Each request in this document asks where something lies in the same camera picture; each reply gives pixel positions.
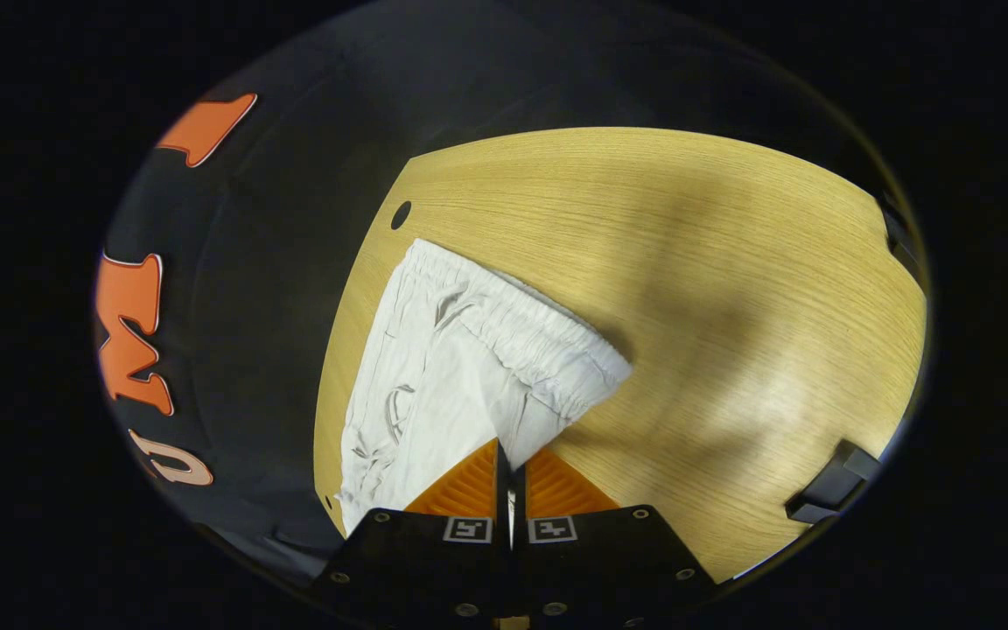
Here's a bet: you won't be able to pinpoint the white jeans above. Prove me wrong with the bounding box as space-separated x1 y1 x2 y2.
335 238 634 536

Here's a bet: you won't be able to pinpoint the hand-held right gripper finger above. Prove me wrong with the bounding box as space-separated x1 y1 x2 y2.
513 446 719 622
307 437 512 622

